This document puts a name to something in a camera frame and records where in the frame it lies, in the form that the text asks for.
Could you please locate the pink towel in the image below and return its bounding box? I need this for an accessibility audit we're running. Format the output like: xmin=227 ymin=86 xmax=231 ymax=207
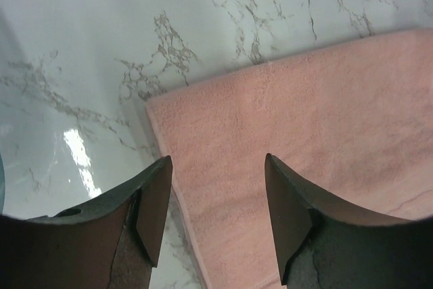
xmin=146 ymin=28 xmax=432 ymax=288

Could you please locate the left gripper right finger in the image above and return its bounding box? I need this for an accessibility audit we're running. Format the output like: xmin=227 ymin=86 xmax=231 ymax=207
xmin=265 ymin=154 xmax=432 ymax=288

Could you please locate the teal transparent plastic bin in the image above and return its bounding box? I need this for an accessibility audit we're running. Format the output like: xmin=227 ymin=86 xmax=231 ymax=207
xmin=0 ymin=12 xmax=7 ymax=214

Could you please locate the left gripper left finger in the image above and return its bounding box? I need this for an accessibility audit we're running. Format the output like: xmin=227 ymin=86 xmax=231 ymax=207
xmin=1 ymin=156 xmax=173 ymax=288

